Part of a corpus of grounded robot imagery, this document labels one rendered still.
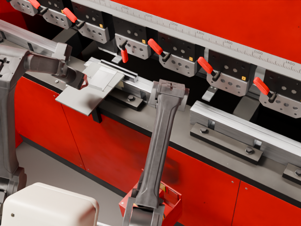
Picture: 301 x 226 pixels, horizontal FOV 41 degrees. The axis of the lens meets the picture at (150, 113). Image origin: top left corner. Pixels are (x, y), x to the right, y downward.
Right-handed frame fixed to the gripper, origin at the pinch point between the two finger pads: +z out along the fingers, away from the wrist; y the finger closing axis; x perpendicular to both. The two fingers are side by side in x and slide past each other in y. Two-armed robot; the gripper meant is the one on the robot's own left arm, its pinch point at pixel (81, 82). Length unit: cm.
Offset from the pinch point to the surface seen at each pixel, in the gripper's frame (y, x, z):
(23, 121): 71, 36, 68
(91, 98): -3.7, 4.5, 6.7
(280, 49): -71, -32, -22
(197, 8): -44, -35, -26
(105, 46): 0.9, -18.1, 6.6
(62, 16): 18.3, -21.5, -5.3
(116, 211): -4, 61, 89
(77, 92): 4.0, 4.7, 6.7
